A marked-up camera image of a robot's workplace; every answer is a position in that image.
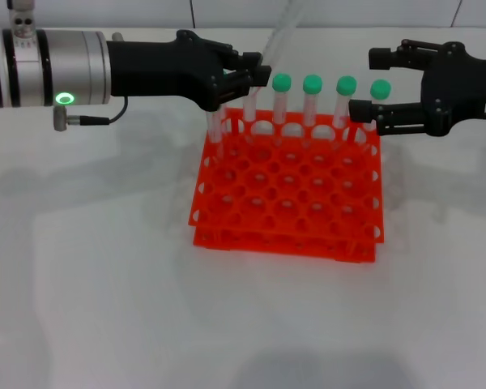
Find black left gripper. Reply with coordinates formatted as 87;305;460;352
106;29;272;113

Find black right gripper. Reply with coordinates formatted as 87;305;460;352
348;39;486;138

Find green capped clear test tube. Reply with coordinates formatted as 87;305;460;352
271;72;292;146
221;67;233;137
261;0;307;70
242;85;261;143
358;79;392;154
206;109;227;164
301;74;324;147
331;75;358;152

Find orange test tube rack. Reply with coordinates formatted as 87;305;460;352
187;107;386;263

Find left arm connector cable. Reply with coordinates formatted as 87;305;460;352
53;96;130;132

